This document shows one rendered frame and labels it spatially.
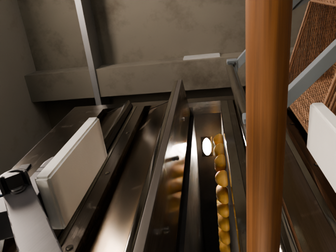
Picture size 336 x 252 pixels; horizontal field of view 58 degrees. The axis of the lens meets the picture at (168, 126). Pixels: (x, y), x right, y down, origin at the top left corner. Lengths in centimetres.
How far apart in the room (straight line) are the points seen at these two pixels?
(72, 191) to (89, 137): 4
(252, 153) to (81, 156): 13
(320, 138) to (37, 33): 369
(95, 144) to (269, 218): 16
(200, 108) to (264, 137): 157
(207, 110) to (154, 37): 171
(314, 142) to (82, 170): 13
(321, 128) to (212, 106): 163
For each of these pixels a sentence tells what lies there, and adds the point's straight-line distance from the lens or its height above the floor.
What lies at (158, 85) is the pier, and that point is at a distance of 319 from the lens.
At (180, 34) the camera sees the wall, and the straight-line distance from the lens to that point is 333.
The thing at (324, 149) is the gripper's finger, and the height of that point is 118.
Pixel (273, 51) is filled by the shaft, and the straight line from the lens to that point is 22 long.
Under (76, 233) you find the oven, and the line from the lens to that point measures 100.
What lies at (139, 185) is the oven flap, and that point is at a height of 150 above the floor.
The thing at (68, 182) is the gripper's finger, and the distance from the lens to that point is 16.
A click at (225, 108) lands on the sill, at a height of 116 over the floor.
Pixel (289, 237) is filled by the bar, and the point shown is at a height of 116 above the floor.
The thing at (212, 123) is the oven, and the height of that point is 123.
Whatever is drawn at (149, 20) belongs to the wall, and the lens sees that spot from 336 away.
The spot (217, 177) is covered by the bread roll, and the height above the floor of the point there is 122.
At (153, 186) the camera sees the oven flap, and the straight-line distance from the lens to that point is 84.
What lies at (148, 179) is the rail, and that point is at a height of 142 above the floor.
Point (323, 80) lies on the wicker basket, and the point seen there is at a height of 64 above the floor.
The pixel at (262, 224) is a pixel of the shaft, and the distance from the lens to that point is 28.
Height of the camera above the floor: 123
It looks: 8 degrees up
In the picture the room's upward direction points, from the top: 93 degrees counter-clockwise
